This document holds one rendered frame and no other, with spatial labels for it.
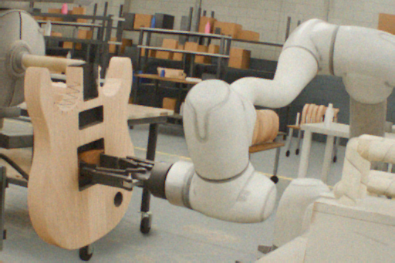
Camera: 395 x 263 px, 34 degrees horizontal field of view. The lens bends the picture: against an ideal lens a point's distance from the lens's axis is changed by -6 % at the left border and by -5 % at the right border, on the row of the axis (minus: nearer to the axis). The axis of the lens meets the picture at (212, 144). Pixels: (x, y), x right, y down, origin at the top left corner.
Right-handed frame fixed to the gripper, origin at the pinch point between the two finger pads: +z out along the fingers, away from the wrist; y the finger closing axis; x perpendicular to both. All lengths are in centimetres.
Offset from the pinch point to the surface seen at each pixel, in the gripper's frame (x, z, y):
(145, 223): -140, 152, 264
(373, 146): 17, -62, -11
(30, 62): 19.3, 24.7, 6.8
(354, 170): 13, -60, -12
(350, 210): 7, -60, -14
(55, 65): 19.4, 16.5, 6.8
